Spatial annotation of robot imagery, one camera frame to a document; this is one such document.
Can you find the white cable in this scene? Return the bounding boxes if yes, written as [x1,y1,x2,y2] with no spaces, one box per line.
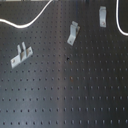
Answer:
[0,0,54,29]
[114,0,128,36]

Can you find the white cable left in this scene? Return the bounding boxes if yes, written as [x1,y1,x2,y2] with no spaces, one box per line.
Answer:
[0,0,54,29]

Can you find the white cable right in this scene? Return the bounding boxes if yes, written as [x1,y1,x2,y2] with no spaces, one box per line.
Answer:
[114,0,128,36]

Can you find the right metal cable clip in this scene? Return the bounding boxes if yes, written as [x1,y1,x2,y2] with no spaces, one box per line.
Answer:
[99,6,107,27]

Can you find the left metal cable clip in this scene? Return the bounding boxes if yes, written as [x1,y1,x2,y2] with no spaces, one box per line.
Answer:
[10,43,33,68]

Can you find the middle metal cable clip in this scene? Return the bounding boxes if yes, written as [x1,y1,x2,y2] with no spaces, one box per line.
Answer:
[67,21,80,45]

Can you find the metal cable clip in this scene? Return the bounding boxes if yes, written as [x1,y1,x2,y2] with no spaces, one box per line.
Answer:
[99,6,107,27]
[67,21,80,45]
[10,43,33,68]

